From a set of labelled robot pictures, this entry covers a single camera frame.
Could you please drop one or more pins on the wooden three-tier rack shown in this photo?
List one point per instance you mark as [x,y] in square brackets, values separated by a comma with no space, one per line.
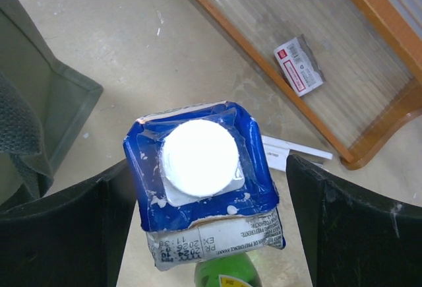
[368,94]

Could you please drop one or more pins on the grey-green canvas bag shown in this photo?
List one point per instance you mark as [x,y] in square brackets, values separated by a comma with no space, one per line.
[44,105]

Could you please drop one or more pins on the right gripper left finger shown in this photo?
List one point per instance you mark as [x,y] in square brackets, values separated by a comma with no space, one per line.
[74,237]

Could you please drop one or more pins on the blue orange juice carton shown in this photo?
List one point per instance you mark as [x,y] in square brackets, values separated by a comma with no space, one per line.
[203,184]

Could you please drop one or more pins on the white stapler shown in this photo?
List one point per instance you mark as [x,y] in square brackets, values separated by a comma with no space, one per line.
[277,152]

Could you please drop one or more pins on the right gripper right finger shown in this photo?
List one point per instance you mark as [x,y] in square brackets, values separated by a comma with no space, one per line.
[352,236]

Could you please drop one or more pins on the green glass bottle gold cap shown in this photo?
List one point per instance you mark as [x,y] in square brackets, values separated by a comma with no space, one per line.
[235,270]

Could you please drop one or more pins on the small white box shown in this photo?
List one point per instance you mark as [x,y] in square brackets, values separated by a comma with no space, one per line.
[299,66]

